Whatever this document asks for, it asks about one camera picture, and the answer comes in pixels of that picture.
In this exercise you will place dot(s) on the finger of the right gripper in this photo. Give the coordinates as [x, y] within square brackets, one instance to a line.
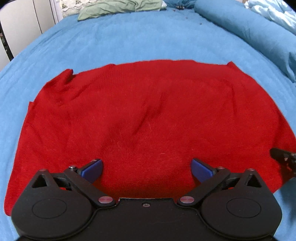
[284, 157]

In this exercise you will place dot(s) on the red knit garment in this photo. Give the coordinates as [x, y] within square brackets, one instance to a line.
[146, 121]

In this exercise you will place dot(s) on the light blue blanket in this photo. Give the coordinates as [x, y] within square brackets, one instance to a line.
[276, 11]

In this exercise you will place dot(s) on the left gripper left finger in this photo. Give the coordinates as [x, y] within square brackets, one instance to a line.
[83, 178]

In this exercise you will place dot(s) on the dark blue pillow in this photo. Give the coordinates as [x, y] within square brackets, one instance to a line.
[180, 4]

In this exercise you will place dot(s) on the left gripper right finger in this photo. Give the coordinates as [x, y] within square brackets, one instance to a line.
[210, 179]

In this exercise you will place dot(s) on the green pillow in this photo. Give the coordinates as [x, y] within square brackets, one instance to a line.
[103, 8]

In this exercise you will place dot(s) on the white wardrobe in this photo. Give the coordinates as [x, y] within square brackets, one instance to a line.
[24, 21]

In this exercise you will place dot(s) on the cream quilted headboard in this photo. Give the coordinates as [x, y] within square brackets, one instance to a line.
[73, 7]

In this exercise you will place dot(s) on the blue bed sheet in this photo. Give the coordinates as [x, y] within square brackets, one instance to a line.
[128, 38]

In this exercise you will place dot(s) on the blue rolled duvet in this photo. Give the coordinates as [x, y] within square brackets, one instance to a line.
[272, 40]

